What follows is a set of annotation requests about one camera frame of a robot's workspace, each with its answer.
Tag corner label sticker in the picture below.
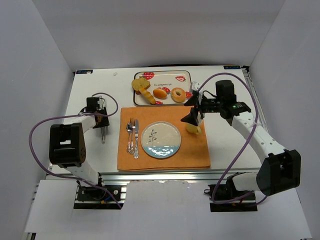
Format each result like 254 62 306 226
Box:
75 69 93 75
223 65 241 70

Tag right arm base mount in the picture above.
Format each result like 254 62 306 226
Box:
203 173 258 213

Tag strawberry print tray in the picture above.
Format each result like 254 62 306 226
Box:
134 70 192 106

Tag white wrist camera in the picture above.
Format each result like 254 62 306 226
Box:
97 95 106 111
189 81 201 94

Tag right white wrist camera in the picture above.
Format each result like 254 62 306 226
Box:
189 81 201 94

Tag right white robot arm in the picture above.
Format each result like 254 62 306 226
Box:
181 80 301 198

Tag left corner label sticker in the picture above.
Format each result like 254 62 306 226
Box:
75 69 93 75

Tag round orange bun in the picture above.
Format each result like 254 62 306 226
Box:
153 88 168 99

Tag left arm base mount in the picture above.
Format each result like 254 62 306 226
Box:
73 184 125 210

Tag sliced loaf bread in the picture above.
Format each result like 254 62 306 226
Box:
131 76 151 92

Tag long baguette roll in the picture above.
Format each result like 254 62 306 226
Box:
138 86 156 105

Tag yellow mug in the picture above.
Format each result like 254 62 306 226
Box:
185 123 202 135

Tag ceramic plate with plant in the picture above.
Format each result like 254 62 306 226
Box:
140 121 182 159

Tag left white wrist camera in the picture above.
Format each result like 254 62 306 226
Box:
97 95 106 111

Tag silver fork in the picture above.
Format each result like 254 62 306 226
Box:
129 118 135 155

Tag sugared bagel donut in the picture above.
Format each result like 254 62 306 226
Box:
171 87 186 103

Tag silver table knife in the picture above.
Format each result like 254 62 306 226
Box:
133 119 139 159

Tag silver spoon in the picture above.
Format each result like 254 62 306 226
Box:
126 122 133 153

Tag orange cloth placemat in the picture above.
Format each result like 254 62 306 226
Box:
117 106 211 171

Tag right corner label sticker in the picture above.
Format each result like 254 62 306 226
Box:
223 65 241 70

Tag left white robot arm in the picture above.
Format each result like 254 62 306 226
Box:
49 96 110 187

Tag metal serving tongs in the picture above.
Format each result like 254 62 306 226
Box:
101 126 108 144

